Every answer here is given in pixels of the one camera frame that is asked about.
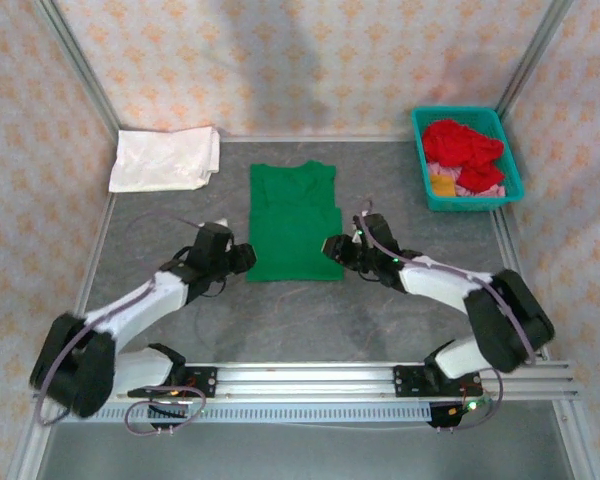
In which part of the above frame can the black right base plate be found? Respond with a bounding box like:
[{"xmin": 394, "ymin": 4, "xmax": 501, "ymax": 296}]
[{"xmin": 393, "ymin": 364, "xmax": 487, "ymax": 399}]

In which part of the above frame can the green t-shirt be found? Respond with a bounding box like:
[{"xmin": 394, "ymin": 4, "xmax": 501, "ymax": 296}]
[{"xmin": 244, "ymin": 160, "xmax": 346, "ymax": 284}]

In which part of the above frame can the pink t-shirt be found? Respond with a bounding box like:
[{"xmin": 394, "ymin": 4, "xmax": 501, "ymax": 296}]
[{"xmin": 427, "ymin": 160, "xmax": 507, "ymax": 198}]

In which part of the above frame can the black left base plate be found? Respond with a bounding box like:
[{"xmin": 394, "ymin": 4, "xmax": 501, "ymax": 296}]
[{"xmin": 127, "ymin": 365, "xmax": 218, "ymax": 399}]

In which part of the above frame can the slotted grey cable duct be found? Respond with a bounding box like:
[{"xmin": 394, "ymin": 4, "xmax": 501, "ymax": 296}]
[{"xmin": 49, "ymin": 402, "xmax": 434, "ymax": 424}]

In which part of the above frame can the red t-shirt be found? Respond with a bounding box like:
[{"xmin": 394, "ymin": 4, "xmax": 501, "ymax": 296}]
[{"xmin": 420, "ymin": 118, "xmax": 506, "ymax": 194}]

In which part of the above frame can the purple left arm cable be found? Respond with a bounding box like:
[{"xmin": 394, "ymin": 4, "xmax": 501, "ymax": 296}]
[{"xmin": 33, "ymin": 210, "xmax": 206, "ymax": 437}]

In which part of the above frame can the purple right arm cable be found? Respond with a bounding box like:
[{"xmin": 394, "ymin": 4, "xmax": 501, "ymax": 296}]
[{"xmin": 360, "ymin": 199, "xmax": 537, "ymax": 434}]

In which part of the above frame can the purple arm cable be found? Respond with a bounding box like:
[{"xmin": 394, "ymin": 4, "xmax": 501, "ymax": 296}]
[
  {"xmin": 33, "ymin": 210, "xmax": 206, "ymax": 437},
  {"xmin": 360, "ymin": 199, "xmax": 537, "ymax": 434}
]

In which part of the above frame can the aluminium frame post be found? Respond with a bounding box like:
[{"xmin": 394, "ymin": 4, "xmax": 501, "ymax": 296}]
[
  {"xmin": 494, "ymin": 0, "xmax": 575, "ymax": 119},
  {"xmin": 33, "ymin": 0, "xmax": 124, "ymax": 129}
]

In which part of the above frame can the orange t-shirt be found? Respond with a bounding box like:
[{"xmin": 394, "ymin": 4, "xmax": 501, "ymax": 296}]
[{"xmin": 429, "ymin": 173, "xmax": 457, "ymax": 198}]

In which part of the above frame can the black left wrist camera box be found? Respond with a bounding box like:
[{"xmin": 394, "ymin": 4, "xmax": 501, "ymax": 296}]
[{"xmin": 194, "ymin": 217, "xmax": 234, "ymax": 259}]

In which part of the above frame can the white folded t-shirt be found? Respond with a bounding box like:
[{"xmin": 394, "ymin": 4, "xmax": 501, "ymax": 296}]
[{"xmin": 108, "ymin": 126, "xmax": 223, "ymax": 194}]

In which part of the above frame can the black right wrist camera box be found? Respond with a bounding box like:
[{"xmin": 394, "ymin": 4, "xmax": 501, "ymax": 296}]
[{"xmin": 352, "ymin": 213, "xmax": 400, "ymax": 254}]

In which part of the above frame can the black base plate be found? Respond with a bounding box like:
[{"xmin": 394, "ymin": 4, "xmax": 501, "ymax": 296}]
[
  {"xmin": 393, "ymin": 364, "xmax": 487, "ymax": 399},
  {"xmin": 127, "ymin": 365, "xmax": 218, "ymax": 399}
]

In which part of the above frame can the aluminium mounting rail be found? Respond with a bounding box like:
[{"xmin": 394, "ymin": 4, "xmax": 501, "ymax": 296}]
[{"xmin": 33, "ymin": 360, "xmax": 580, "ymax": 402}]

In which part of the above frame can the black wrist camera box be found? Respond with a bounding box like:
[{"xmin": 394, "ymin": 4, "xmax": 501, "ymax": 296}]
[
  {"xmin": 352, "ymin": 213, "xmax": 400, "ymax": 254},
  {"xmin": 194, "ymin": 217, "xmax": 234, "ymax": 259}
]

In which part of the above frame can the teal plastic basket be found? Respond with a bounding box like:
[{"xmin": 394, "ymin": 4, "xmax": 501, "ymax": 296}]
[{"xmin": 411, "ymin": 105, "xmax": 526, "ymax": 213}]

